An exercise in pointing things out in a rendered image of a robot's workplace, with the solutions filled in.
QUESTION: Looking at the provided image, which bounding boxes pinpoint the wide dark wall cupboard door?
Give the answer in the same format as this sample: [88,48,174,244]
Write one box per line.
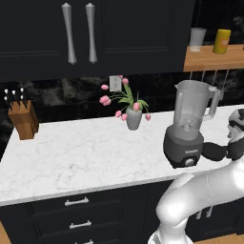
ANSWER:
[79,0,196,77]

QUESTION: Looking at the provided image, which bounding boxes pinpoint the pink tulips bunch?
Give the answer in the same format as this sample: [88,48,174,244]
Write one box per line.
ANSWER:
[98,74,153,122]

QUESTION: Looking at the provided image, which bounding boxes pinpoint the grey tumbler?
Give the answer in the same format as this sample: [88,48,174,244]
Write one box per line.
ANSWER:
[189,27,208,53]

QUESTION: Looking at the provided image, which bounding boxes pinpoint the dark drawer front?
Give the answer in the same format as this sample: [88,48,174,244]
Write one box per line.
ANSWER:
[30,205,148,240]
[25,185,150,220]
[37,229,151,244]

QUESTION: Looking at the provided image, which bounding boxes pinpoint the wooden wall shelf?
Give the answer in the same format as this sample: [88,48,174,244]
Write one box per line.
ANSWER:
[183,44,244,73]

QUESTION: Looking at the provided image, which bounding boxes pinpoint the wooden knife block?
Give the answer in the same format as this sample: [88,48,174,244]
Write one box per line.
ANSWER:
[8,99,40,141]

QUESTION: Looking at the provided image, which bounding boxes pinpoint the black handled knife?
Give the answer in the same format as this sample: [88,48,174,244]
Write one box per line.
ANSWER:
[19,87,29,108]
[11,90,20,108]
[3,89,13,111]

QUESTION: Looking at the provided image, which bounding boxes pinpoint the grey blender base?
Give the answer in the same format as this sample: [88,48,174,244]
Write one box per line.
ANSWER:
[162,123,205,170]

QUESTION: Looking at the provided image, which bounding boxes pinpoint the black blender lid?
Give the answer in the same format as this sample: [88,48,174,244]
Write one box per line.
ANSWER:
[201,141,229,162]

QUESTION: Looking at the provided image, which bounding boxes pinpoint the grey flower vase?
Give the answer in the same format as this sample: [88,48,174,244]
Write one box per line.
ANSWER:
[125,107,143,132]

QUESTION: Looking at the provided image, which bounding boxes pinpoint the clear blender jar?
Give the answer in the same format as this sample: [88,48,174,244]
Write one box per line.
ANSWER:
[173,79,221,143]

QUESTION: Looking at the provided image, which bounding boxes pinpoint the white wall socket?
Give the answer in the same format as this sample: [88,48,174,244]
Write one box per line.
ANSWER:
[109,75,123,92]

